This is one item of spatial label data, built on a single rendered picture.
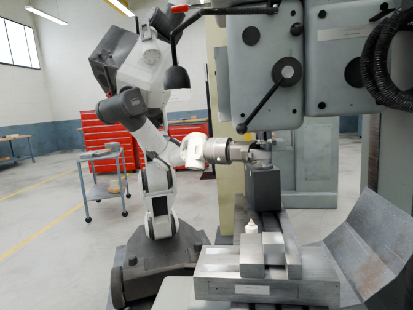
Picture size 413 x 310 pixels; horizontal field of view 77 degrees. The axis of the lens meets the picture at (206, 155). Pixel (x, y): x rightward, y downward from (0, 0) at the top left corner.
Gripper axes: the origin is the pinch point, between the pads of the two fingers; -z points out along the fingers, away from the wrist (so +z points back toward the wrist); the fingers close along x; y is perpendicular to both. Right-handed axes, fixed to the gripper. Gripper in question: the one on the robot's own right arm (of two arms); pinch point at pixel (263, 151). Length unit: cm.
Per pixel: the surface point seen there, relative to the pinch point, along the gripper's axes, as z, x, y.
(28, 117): 957, 499, -15
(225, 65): 9.0, -5.1, -25.6
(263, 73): -2.9, -9.6, -21.8
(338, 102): -19.9, -6.0, -13.4
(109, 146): 267, 194, 34
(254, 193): 11.8, 29.5, 24.8
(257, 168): 10.9, 33.2, 14.3
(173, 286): 37, -3, 54
